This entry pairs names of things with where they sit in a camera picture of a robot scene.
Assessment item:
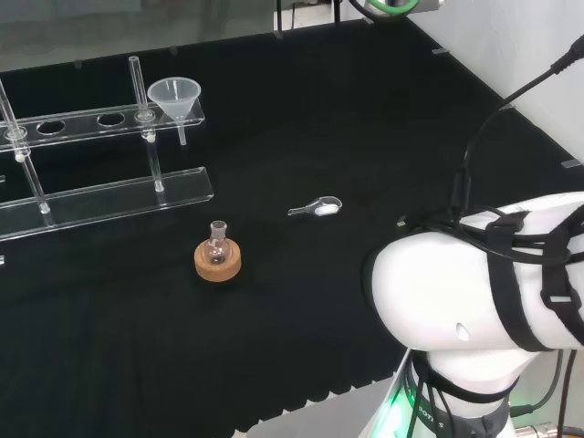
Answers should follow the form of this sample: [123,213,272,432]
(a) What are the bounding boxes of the clear plastic funnel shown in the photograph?
[146,78,203,147]

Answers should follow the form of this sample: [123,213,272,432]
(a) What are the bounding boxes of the glass weighing funnel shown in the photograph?
[287,195,343,218]

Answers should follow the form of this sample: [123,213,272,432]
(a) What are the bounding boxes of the clear acrylic funnel stand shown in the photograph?
[0,55,215,242]

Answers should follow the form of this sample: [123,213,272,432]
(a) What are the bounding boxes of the black bench cloth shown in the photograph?
[0,12,584,438]

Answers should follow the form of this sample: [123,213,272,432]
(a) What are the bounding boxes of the small round-bottom glass flask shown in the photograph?
[203,220,229,266]

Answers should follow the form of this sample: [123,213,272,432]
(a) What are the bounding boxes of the cork ring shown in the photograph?
[193,240,243,284]

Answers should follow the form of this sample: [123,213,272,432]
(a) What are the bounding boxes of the black cable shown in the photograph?
[395,35,584,238]

